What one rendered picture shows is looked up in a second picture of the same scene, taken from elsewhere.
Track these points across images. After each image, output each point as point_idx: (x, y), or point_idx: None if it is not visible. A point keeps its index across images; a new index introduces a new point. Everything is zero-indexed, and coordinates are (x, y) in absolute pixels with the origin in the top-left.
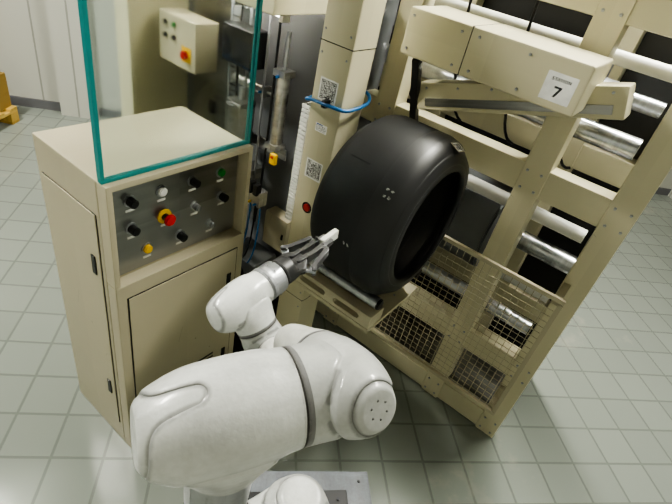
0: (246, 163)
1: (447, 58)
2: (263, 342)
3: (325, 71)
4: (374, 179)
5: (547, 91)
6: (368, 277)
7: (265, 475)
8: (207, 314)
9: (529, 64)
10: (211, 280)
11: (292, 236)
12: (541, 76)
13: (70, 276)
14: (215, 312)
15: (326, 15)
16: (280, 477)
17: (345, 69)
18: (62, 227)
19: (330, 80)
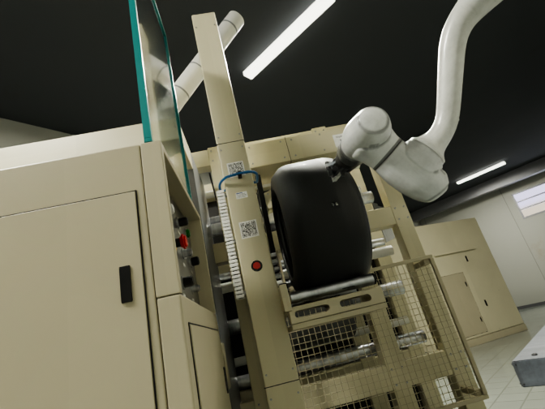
0: (199, 231)
1: (280, 156)
2: (411, 138)
3: (229, 159)
4: (317, 165)
5: (338, 143)
6: (363, 224)
7: (536, 340)
8: (366, 119)
9: (322, 138)
10: (219, 365)
11: (254, 308)
12: (331, 139)
13: (29, 401)
14: (373, 108)
15: (216, 131)
16: (542, 336)
17: (243, 151)
18: (33, 284)
19: (235, 162)
